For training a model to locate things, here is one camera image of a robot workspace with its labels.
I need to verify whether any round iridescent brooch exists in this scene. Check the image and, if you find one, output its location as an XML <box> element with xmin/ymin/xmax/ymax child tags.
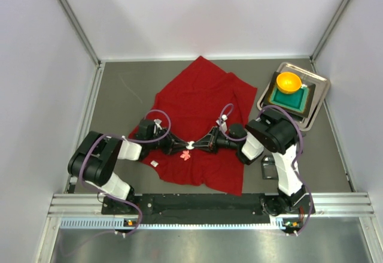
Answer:
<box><xmin>186</xmin><ymin>141</ymin><xmax>194</xmax><ymax>150</ymax></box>

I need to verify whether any red garment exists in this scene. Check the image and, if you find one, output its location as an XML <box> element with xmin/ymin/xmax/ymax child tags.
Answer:
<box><xmin>142</xmin><ymin>56</ymin><xmax>257</xmax><ymax>196</ymax></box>

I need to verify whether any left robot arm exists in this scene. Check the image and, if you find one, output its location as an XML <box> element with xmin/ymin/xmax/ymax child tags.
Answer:
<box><xmin>68</xmin><ymin>119</ymin><xmax>191</xmax><ymax>202</ymax></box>

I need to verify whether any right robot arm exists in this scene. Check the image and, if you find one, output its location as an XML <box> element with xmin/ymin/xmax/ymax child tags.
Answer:
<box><xmin>190</xmin><ymin>107</ymin><xmax>306</xmax><ymax>216</ymax></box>

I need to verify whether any pink leaf brooch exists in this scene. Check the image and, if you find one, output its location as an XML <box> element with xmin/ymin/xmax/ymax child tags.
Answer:
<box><xmin>180</xmin><ymin>150</ymin><xmax>191</xmax><ymax>161</ymax></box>

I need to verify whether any small black open box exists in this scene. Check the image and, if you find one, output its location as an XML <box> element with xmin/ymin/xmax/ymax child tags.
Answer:
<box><xmin>261</xmin><ymin>155</ymin><xmax>278</xmax><ymax>180</ymax></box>

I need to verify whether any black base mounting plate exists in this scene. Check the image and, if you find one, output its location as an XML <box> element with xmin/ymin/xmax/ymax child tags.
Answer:
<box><xmin>101</xmin><ymin>192</ymin><xmax>318</xmax><ymax>216</ymax></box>

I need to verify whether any black and teal square plate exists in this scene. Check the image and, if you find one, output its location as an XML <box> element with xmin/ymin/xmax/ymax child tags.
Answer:
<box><xmin>263</xmin><ymin>72</ymin><xmax>315</xmax><ymax>119</ymax></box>

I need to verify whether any orange bowl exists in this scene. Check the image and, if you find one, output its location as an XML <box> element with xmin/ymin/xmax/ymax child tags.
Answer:
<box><xmin>276</xmin><ymin>72</ymin><xmax>302</xmax><ymax>94</ymax></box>

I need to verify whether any silver metal tray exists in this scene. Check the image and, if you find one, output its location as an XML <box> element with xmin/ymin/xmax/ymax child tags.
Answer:
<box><xmin>257</xmin><ymin>62</ymin><xmax>330</xmax><ymax>131</ymax></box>

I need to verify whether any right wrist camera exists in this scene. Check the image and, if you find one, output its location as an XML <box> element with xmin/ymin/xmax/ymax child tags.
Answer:
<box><xmin>216</xmin><ymin>114</ymin><xmax>227</xmax><ymax>134</ymax></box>

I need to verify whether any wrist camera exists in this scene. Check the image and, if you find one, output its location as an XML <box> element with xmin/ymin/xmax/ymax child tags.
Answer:
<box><xmin>216</xmin><ymin>114</ymin><xmax>227</xmax><ymax>134</ymax></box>
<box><xmin>154</xmin><ymin>119</ymin><xmax>163</xmax><ymax>133</ymax></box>

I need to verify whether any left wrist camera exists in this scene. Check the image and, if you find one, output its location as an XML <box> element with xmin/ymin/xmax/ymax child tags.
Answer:
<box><xmin>154</xmin><ymin>119</ymin><xmax>163</xmax><ymax>133</ymax></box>

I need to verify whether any grey slotted cable duct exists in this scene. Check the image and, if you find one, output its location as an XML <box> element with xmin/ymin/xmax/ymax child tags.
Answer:
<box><xmin>59</xmin><ymin>216</ymin><xmax>288</xmax><ymax>230</ymax></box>

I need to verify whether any aluminium frame rail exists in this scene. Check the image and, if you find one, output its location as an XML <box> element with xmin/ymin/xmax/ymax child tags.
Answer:
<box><xmin>48</xmin><ymin>192</ymin><xmax>375</xmax><ymax>217</ymax></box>

